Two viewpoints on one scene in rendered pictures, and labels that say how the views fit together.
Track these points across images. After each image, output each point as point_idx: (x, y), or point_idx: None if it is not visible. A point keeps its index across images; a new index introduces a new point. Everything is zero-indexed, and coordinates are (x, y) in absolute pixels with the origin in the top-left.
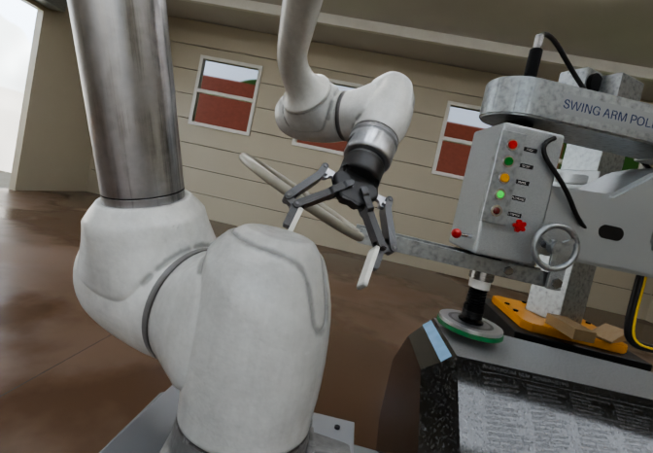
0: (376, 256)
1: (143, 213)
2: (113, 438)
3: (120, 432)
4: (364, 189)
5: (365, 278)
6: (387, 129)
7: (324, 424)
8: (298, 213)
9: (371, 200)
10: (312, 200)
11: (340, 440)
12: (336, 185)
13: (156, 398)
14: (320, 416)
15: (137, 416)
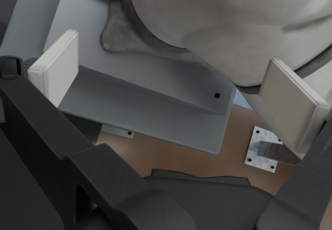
0: (42, 55)
1: None
2: (236, 89)
3: (233, 96)
4: (165, 224)
5: (72, 34)
6: None
7: (82, 47)
8: (315, 95)
9: (75, 224)
10: (323, 132)
11: (69, 19)
12: (323, 192)
13: (220, 141)
14: (84, 60)
15: (228, 115)
